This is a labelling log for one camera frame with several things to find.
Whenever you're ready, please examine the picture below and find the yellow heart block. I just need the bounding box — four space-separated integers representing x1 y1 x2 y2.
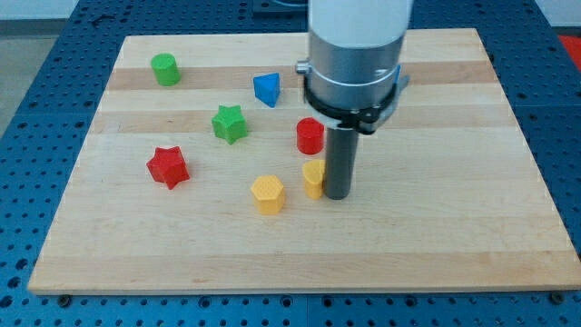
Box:
302 159 325 200

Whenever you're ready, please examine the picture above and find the red cylinder block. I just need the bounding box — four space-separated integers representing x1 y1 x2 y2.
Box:
296 117 325 154

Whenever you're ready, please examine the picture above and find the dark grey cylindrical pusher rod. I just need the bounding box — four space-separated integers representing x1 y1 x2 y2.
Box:
324 128 359 200

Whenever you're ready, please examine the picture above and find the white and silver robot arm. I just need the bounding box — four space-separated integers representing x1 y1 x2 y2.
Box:
297 0 413 134

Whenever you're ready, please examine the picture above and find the red star block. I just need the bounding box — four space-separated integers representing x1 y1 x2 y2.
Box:
146 146 191 190

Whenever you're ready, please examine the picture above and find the yellow hexagon block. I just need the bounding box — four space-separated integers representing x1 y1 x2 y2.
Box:
251 175 286 215

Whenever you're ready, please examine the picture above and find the blue triangle block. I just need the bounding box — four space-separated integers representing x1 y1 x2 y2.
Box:
252 73 281 108

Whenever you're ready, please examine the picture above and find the green star block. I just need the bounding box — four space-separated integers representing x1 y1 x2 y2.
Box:
212 105 248 144

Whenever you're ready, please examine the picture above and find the green cylinder block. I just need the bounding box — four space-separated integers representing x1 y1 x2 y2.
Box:
151 53 181 86

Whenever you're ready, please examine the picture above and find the light wooden board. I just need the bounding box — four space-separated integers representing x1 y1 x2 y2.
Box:
28 28 580 295

